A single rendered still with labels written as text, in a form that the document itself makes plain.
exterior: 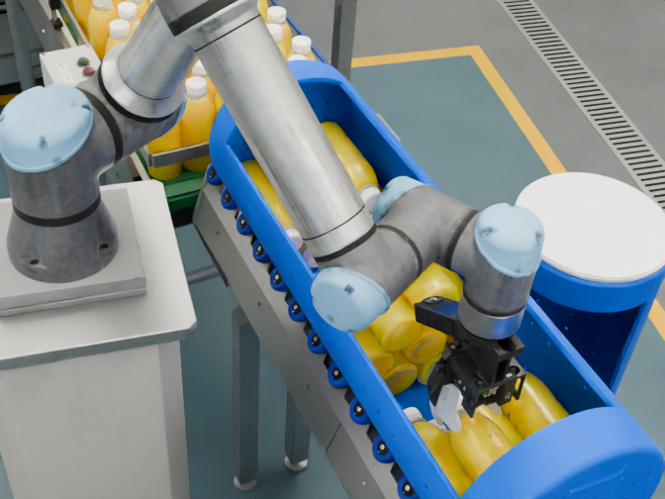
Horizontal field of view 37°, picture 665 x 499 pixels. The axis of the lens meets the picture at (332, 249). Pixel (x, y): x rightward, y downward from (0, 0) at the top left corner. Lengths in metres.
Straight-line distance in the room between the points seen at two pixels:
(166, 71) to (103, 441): 0.59
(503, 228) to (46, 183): 0.58
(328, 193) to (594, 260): 0.80
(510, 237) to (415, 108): 2.72
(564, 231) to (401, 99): 2.12
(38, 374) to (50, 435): 0.14
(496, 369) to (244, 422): 1.23
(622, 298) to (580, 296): 0.07
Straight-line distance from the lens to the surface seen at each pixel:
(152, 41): 1.24
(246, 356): 2.15
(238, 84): 0.98
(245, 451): 2.42
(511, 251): 1.06
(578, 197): 1.83
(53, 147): 1.27
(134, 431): 1.55
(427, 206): 1.11
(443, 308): 1.25
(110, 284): 1.38
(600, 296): 1.71
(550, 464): 1.18
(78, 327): 1.38
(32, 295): 1.38
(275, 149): 0.99
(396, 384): 1.51
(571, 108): 3.93
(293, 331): 1.66
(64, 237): 1.35
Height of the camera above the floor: 2.16
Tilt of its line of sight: 44 degrees down
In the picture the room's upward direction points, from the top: 5 degrees clockwise
